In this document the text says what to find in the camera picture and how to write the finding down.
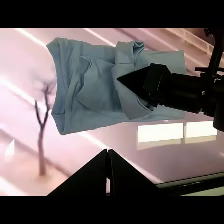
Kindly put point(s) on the light blue shirt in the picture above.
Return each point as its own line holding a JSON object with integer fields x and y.
{"x": 90, "y": 86}

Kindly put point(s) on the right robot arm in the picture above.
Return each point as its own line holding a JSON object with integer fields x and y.
{"x": 215, "y": 96}

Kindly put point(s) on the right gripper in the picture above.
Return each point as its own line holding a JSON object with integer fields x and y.
{"x": 175, "y": 88}

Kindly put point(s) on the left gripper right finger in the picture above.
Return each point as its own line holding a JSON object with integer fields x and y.
{"x": 128, "y": 178}

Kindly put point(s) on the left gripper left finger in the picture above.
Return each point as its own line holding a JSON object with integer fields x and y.
{"x": 86, "y": 178}

